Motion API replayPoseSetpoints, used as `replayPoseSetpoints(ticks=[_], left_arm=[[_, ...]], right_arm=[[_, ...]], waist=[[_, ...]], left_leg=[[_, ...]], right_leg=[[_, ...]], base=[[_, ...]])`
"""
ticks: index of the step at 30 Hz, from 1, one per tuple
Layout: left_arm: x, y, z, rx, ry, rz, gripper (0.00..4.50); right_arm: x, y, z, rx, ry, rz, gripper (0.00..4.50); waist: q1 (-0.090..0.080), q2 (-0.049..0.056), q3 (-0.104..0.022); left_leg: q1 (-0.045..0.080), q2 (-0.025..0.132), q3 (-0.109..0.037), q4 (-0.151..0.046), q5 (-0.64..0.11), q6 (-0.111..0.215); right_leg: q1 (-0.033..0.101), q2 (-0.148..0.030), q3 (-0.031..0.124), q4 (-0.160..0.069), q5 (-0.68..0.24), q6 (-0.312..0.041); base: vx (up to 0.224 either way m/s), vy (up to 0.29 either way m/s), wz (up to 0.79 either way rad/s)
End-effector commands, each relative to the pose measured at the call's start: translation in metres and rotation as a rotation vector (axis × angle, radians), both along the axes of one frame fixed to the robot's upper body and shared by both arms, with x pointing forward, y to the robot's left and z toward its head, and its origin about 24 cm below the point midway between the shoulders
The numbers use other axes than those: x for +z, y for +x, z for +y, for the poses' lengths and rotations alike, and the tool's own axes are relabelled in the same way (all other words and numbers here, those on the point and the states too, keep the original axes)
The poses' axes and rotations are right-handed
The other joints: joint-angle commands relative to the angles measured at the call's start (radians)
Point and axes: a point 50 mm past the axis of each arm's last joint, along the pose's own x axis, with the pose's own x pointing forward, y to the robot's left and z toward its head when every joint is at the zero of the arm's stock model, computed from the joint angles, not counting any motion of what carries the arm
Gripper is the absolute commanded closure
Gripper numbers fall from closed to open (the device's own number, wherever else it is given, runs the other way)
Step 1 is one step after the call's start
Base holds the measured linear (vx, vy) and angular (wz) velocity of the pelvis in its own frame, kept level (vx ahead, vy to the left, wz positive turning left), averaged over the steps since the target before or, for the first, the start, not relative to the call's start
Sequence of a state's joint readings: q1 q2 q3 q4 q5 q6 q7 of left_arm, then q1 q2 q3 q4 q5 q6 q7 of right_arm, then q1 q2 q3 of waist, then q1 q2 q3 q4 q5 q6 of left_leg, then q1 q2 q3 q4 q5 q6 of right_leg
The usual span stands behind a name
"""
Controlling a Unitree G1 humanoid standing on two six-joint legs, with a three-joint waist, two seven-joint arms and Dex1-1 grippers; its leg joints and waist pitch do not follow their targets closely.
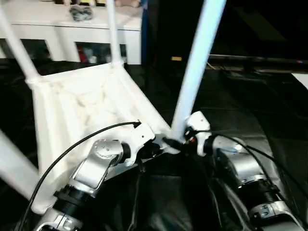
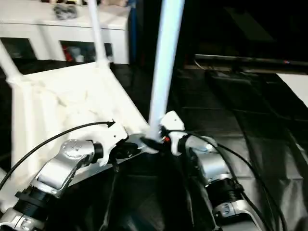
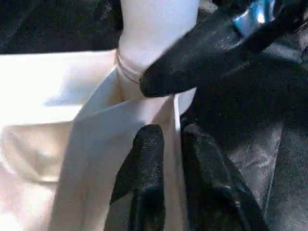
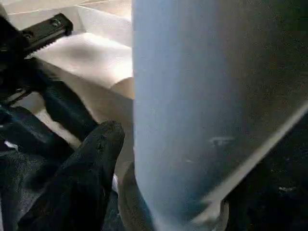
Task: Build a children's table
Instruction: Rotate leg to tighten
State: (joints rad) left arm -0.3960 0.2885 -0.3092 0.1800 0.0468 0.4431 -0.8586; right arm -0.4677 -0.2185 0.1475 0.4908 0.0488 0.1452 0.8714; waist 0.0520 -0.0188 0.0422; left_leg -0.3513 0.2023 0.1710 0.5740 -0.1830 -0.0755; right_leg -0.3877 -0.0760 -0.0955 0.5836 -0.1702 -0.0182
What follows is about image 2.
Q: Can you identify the white plastic table top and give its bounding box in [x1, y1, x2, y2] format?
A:
[7, 60, 157, 191]

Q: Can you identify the black table mat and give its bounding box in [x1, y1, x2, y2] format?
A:
[0, 57, 308, 231]

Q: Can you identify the black rod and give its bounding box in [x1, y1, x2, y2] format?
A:
[194, 54, 308, 69]

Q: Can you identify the white glass-door cabinet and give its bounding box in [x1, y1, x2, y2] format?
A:
[0, 0, 130, 64]

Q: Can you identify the white board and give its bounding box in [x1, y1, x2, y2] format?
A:
[275, 73, 308, 108]

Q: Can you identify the black bundle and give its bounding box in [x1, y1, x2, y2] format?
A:
[53, 4, 77, 20]

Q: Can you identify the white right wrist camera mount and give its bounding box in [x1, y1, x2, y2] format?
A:
[160, 110, 186, 157]

